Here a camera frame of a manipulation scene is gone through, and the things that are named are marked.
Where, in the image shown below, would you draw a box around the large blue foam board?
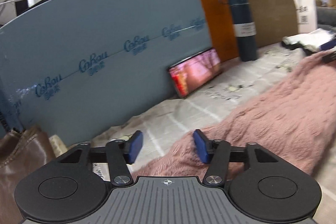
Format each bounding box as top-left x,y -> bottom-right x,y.
1,0 -> 211,144

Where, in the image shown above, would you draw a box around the orange board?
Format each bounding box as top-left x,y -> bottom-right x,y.
201,0 -> 239,62

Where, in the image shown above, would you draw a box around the pink knitted sweater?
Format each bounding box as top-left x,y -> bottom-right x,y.
131,49 -> 336,180

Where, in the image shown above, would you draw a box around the smartphone showing video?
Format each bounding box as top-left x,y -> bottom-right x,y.
167,48 -> 222,98

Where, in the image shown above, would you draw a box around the white printed tote bag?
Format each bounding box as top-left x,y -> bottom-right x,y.
294,0 -> 317,34

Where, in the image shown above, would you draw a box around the dark teal thermos bottle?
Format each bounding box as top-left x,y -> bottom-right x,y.
227,0 -> 258,62

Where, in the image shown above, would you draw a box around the white folded cloth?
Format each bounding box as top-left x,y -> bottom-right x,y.
282,28 -> 335,53

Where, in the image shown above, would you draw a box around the brown leather bag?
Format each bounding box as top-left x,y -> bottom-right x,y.
0,126 -> 55,223

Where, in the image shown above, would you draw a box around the brown cardboard sheet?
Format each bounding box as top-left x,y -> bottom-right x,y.
248,0 -> 298,47

